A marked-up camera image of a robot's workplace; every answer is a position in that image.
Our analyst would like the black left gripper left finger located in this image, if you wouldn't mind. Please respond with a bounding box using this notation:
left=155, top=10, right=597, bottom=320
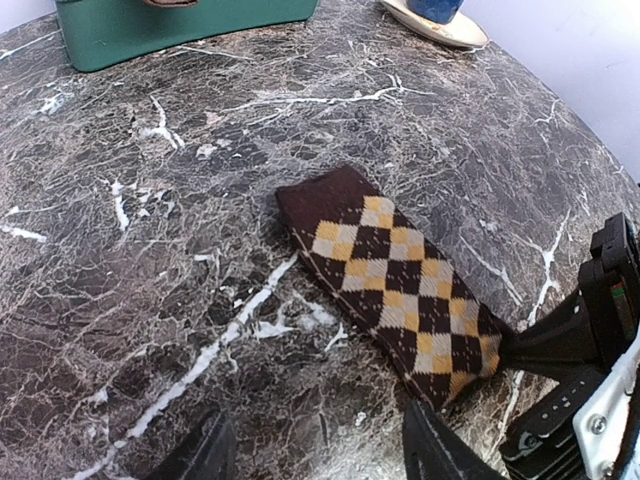
left=146, top=410, right=235, bottom=480

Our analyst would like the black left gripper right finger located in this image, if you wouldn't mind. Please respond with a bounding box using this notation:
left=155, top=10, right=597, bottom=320
left=402, top=400, right=504, bottom=480

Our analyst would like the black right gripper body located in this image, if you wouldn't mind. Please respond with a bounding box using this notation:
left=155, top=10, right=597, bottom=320
left=578, top=213, right=639, bottom=369

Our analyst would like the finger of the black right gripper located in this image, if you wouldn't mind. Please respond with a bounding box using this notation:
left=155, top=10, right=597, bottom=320
left=500, top=294, right=604, bottom=375

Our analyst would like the cream floral plate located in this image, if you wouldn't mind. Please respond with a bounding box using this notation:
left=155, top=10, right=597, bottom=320
left=380, top=0, right=490, bottom=49

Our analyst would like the green compartment tray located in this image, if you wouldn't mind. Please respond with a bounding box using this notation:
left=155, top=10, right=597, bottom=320
left=56, top=0, right=317, bottom=72

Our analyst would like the brown argyle sock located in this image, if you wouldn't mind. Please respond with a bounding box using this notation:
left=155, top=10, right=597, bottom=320
left=275, top=165, right=509, bottom=410

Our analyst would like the tan brown sock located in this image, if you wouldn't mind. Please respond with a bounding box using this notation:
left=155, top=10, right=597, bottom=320
left=143, top=0, right=199, bottom=8

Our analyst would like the dark blue mug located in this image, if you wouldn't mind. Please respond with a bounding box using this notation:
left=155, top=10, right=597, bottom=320
left=406, top=0, right=464, bottom=24

